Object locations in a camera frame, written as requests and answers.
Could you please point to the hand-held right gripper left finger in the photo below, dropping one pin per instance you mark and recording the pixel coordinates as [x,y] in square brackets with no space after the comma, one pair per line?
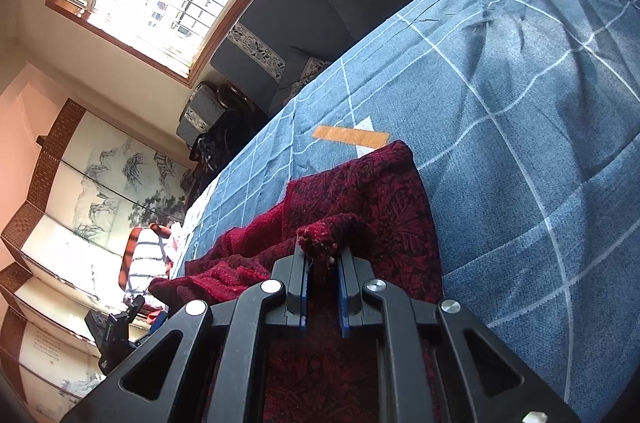
[303,303]

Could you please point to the dark red knit sweater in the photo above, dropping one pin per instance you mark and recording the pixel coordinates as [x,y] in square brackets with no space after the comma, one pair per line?
[370,203]

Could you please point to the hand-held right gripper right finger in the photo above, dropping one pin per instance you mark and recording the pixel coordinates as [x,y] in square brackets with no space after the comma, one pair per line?
[344,303]

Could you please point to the white checked pillow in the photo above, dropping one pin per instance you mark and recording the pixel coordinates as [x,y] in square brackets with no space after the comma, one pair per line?
[145,258]

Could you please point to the grey padded armchair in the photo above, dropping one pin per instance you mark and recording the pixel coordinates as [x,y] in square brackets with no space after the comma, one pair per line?
[200,108]

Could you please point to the blue checked blanket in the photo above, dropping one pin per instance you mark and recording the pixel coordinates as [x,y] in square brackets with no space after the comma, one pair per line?
[500,103]

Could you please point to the pink white cloth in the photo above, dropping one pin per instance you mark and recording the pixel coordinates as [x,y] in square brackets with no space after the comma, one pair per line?
[176,243]

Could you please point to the patterned grey cushion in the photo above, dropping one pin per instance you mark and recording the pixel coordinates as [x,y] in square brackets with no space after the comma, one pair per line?
[312,68]

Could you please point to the orange tape strip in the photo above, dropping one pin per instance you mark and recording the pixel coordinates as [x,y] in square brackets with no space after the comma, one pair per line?
[350,135]

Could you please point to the white label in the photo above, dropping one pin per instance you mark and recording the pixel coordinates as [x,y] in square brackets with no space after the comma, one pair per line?
[366,124]

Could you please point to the black bag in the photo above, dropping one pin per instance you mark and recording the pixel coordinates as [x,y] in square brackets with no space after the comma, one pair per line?
[225,138]

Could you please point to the white bed sheet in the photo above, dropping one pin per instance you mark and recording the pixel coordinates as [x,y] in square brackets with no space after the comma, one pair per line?
[197,218]

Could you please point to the painted folding screen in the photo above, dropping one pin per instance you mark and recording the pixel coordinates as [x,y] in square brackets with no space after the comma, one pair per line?
[90,183]

